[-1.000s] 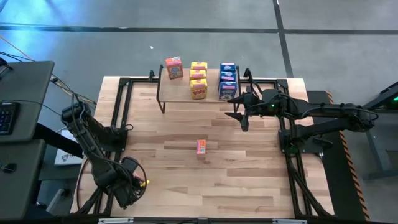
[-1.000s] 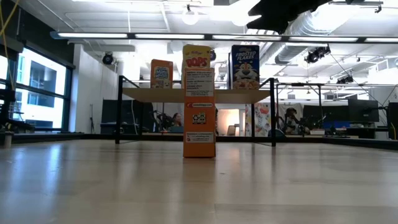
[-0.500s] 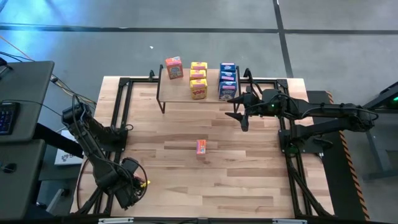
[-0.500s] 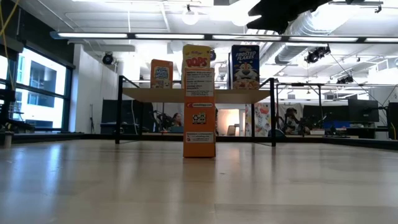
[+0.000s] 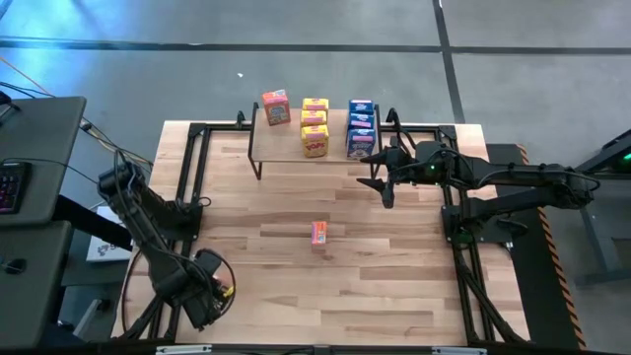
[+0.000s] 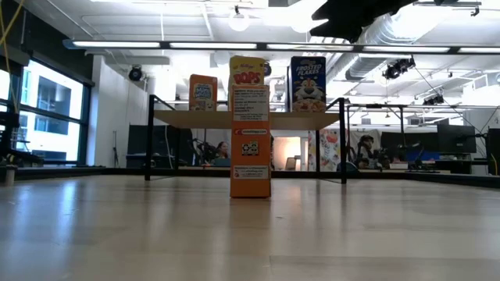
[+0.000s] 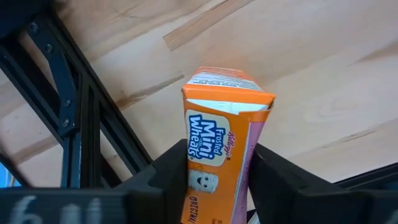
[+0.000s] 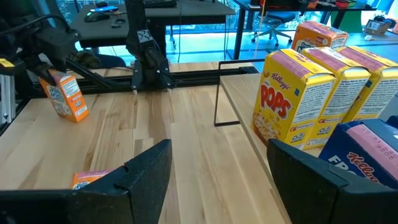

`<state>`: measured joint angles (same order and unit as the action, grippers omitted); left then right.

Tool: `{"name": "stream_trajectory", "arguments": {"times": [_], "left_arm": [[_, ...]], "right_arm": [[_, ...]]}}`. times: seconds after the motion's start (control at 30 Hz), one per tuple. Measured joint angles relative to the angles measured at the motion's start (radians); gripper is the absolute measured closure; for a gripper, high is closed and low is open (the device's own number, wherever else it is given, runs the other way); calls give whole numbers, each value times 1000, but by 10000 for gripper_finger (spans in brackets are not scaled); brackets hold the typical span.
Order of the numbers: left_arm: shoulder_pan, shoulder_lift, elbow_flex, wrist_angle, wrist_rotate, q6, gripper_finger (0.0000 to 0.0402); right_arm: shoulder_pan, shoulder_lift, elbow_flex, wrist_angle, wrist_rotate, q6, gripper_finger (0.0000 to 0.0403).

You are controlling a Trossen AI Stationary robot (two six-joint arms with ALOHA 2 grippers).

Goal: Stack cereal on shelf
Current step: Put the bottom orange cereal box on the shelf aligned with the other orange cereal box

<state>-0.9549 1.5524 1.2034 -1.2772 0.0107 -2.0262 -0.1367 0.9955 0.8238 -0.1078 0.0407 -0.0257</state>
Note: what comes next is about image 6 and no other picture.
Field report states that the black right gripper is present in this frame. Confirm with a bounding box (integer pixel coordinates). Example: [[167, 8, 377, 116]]
[[310, 0, 417, 44]]

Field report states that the blue Frosted Flakes cereal box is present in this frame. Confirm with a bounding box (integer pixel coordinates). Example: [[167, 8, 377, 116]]
[[287, 55, 327, 113]]

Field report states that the orange Mini-Wheats cereal box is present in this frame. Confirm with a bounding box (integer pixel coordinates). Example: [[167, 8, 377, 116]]
[[229, 84, 272, 199], [188, 73, 219, 112]]

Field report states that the black track light cluster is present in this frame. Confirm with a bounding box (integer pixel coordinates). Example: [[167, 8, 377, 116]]
[[381, 56, 417, 81]]

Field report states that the white globe lamp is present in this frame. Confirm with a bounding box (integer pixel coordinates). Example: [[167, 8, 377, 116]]
[[228, 5, 251, 33]]

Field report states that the colourful poster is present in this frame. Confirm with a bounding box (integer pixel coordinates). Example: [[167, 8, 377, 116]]
[[308, 128, 352, 173]]

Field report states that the person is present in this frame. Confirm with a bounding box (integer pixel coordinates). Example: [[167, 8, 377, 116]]
[[357, 134, 382, 169], [213, 140, 231, 167]]

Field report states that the black monitor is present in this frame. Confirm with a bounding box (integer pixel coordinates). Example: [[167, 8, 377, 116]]
[[380, 131, 438, 154], [436, 123, 477, 155]]

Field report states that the black office desk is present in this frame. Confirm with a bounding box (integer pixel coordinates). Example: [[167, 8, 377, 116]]
[[409, 155, 489, 176]]

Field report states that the black round spotlight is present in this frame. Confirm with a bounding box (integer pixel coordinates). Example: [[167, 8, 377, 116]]
[[127, 65, 144, 82]]

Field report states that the black large screen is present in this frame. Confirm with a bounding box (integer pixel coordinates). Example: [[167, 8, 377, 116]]
[[127, 124, 195, 168]]

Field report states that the LED light bar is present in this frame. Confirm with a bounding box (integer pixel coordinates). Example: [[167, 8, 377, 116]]
[[62, 37, 500, 55]]

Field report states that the large window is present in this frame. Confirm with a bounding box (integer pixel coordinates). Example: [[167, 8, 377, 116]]
[[0, 58, 95, 167]]

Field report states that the silver ventilation duct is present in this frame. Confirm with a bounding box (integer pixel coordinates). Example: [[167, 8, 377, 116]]
[[345, 13, 421, 82]]

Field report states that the black metal rack frame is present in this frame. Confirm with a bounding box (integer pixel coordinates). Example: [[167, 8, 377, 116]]
[[346, 103, 500, 136]]

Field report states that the wooden shelf black metal frame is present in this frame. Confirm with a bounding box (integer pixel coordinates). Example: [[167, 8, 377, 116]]
[[144, 94, 348, 184]]

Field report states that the black aluminium rig frame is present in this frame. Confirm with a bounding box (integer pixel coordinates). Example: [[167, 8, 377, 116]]
[[0, 165, 500, 189]]

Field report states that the yellow cable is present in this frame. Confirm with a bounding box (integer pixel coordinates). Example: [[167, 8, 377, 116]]
[[0, 0, 25, 114]]

